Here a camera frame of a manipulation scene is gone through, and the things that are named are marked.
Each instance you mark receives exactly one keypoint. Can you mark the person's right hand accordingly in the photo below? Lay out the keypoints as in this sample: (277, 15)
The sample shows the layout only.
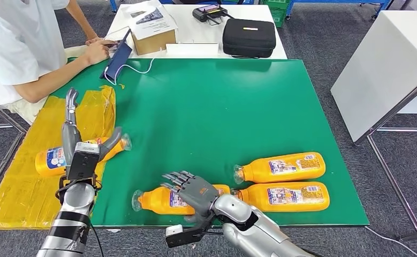
(98, 53)

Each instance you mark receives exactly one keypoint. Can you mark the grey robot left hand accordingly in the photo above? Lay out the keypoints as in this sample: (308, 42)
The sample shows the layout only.
(70, 138)

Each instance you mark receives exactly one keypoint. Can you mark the person's left hand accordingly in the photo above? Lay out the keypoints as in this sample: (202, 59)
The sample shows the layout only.
(94, 40)

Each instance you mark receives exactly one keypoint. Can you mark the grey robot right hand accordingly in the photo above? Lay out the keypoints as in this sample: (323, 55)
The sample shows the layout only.
(197, 193)

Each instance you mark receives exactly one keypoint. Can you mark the orange detergent bottle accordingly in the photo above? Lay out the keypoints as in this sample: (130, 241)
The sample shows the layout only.
(258, 174)
(45, 170)
(258, 199)
(151, 206)

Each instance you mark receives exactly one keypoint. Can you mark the person's left forearm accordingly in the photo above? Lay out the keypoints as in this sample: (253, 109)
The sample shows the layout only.
(82, 21)

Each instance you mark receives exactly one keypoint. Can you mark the person's right forearm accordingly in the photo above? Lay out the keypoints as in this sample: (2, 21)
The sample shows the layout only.
(52, 79)

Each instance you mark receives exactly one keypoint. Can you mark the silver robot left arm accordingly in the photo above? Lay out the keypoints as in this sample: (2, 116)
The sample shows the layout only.
(71, 212)

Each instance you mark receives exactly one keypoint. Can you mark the black smartphone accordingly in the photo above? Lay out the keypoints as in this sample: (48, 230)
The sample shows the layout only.
(116, 45)

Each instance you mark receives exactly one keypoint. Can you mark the dark blue folio case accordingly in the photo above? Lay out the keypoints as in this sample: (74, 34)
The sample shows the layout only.
(119, 60)

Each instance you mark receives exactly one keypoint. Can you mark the brown cardboard box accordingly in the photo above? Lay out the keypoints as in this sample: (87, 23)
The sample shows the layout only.
(155, 44)

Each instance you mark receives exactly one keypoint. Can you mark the printed white paper sheet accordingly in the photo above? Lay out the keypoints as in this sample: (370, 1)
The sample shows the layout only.
(151, 21)

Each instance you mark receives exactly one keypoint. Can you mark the yellow taped cardboard sheet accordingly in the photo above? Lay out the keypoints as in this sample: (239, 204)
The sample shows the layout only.
(23, 198)

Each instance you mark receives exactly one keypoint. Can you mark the person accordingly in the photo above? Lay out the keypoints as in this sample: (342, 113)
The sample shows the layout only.
(13, 42)

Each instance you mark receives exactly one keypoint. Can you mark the green table board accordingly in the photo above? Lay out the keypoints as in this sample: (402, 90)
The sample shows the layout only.
(201, 106)

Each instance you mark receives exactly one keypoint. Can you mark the flat white box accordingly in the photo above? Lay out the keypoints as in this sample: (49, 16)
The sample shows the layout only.
(192, 50)

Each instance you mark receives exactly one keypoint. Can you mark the black remote controller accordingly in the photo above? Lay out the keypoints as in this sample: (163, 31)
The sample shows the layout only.
(208, 13)

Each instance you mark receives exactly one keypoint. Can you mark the black zip case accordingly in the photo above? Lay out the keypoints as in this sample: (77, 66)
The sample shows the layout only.
(249, 37)

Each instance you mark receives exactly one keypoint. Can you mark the green plastic crate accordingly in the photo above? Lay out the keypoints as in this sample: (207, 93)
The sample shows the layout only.
(279, 12)

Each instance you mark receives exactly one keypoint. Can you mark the white side table top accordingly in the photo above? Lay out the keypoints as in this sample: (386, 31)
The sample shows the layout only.
(382, 71)

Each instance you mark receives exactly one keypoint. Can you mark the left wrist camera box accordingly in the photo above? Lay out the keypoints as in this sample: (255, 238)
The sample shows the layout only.
(84, 161)

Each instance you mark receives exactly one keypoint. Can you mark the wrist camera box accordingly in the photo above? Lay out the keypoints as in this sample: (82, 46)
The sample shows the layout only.
(84, 161)
(180, 237)

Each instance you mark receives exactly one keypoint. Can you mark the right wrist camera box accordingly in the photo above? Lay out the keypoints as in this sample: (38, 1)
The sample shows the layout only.
(180, 237)

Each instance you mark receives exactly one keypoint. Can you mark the blue cart frame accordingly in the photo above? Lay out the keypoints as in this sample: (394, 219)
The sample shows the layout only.
(289, 9)

